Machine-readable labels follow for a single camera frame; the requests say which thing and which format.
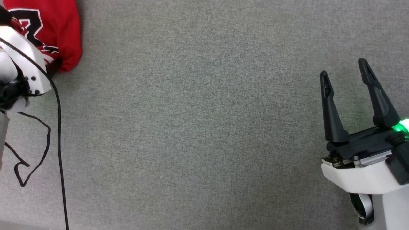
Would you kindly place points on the red basketball jersey white sleeves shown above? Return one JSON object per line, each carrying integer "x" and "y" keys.
{"x": 64, "y": 25}

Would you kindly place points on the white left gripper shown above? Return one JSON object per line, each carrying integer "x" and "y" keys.
{"x": 28, "y": 60}

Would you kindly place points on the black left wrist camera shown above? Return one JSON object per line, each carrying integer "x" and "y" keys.
{"x": 11, "y": 94}

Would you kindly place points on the grey fabric sofa cushion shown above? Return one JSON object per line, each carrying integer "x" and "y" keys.
{"x": 204, "y": 127}

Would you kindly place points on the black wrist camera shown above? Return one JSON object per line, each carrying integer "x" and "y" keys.
{"x": 399, "y": 159}
{"x": 11, "y": 94}

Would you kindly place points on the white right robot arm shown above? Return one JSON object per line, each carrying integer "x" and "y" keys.
{"x": 393, "y": 210}

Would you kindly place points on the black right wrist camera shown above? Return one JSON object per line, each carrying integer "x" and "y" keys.
{"x": 399, "y": 159}

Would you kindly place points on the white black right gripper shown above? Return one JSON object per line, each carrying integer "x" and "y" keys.
{"x": 358, "y": 174}

